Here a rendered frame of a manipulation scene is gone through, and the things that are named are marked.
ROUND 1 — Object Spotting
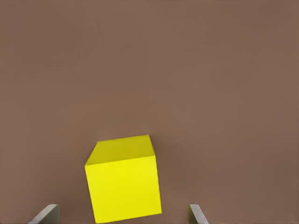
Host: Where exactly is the yellow cube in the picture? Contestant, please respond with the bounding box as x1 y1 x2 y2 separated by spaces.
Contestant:
84 134 163 224

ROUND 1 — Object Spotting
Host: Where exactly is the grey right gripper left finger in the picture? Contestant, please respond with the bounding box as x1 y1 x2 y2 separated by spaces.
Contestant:
27 203 61 224

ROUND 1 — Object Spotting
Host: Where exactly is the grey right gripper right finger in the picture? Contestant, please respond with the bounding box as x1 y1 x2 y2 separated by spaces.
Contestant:
188 203 209 224

